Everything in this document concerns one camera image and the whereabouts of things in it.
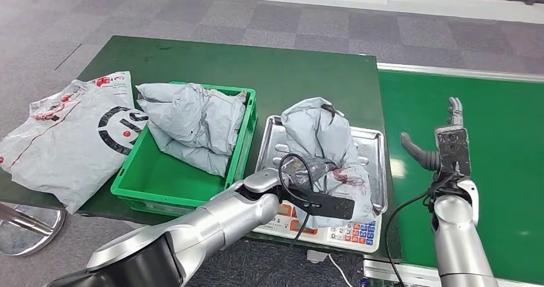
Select green plastic bin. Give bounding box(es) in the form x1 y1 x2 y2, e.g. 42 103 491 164
110 82 258 218

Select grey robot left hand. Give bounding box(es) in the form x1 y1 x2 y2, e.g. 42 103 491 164
281 155 337 191

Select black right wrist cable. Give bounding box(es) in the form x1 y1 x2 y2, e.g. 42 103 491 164
384 172 459 287

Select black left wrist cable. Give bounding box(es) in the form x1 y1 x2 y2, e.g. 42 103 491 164
254 152 316 287

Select white power cable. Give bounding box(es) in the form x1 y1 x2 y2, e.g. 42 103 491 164
327 254 355 287

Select chrome stool base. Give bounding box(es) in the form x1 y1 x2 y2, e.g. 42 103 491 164
0 203 66 257

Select white scale with steel tray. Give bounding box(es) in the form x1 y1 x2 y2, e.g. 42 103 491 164
253 114 388 254

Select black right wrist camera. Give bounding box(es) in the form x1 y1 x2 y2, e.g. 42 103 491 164
435 125 472 178

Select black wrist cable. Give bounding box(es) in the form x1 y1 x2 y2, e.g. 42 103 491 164
254 152 316 287
384 172 459 287

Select white plug adapter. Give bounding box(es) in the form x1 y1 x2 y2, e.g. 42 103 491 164
305 249 329 264

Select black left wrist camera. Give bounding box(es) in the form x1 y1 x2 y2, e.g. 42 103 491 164
293 189 356 222

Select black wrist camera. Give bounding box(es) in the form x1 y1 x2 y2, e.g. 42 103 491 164
435 125 472 178
293 189 356 222

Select large white bag black logo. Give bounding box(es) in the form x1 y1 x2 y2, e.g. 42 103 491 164
0 71 148 215

